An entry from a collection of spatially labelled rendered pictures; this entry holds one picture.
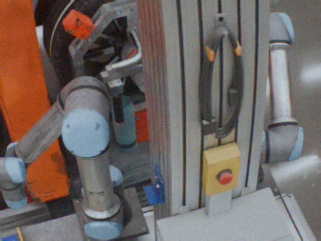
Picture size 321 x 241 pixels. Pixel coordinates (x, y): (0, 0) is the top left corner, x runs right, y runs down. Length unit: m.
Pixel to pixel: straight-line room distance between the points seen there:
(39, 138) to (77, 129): 0.29
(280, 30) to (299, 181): 1.33
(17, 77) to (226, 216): 0.94
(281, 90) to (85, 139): 0.81
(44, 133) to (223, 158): 0.60
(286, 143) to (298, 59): 2.01
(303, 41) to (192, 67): 2.97
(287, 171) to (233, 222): 1.79
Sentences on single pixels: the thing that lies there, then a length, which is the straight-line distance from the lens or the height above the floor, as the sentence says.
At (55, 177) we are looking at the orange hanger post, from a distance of 2.75.
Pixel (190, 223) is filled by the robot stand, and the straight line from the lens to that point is 1.81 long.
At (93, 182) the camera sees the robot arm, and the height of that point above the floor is 1.21.
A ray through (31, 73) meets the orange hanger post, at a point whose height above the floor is 1.18.
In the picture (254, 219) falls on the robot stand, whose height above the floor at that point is 1.23.
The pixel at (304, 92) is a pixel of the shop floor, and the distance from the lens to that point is 4.03.
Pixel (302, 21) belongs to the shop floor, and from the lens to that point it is 4.61.
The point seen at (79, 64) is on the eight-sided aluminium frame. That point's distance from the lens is 2.81.
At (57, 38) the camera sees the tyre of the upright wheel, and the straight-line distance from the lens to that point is 2.83.
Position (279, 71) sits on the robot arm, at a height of 1.16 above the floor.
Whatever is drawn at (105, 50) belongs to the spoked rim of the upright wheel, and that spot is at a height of 0.86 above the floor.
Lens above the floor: 2.68
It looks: 41 degrees down
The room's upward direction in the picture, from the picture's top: 7 degrees counter-clockwise
